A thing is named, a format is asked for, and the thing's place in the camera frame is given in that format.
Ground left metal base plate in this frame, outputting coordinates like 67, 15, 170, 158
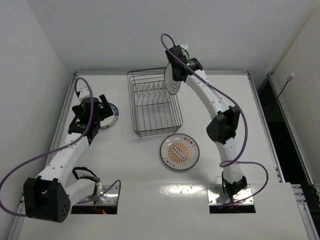
83, 183, 121, 206

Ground orange sunburst plate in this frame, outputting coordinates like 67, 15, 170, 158
159, 133, 200, 172

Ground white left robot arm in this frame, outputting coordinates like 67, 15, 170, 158
23, 94, 114, 223

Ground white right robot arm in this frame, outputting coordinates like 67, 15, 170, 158
165, 45, 248, 198

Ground white wall plug with cable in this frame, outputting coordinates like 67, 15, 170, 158
276, 72, 295, 101

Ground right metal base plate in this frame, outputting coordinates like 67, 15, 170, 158
207, 184, 254, 207

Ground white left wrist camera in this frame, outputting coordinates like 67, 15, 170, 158
76, 87, 91, 103

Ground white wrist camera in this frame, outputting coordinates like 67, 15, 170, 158
179, 44, 189, 51
76, 87, 91, 103

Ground white plate grey flower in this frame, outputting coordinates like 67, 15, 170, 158
164, 63, 181, 95

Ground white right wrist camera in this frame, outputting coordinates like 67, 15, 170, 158
179, 44, 189, 51

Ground metal base plate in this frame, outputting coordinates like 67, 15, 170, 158
207, 184, 254, 207
83, 183, 121, 206

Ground white plate dark blue rim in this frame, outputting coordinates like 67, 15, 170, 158
99, 103, 119, 130

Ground grey wire dish rack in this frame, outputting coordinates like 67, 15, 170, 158
127, 67, 183, 138

